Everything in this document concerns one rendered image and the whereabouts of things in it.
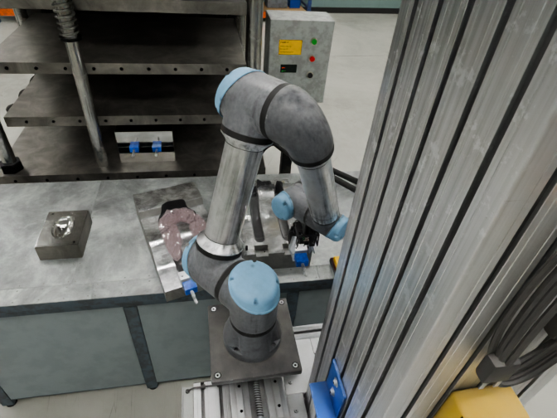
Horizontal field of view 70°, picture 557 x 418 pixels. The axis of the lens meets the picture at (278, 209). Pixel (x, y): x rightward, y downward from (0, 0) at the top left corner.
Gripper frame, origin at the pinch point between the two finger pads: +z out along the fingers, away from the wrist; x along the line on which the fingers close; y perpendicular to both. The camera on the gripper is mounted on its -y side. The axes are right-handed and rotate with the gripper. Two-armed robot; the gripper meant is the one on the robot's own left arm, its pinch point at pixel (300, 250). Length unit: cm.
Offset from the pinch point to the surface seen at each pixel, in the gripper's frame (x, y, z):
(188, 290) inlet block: -39.5, 7.1, 8.7
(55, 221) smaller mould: -91, -32, 8
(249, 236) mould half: -16.5, -14.7, 6.4
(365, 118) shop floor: 141, -277, 94
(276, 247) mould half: -6.9, -7.7, 6.1
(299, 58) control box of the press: 15, -92, -35
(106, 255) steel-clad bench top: -71, -19, 15
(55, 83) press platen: -108, -124, -9
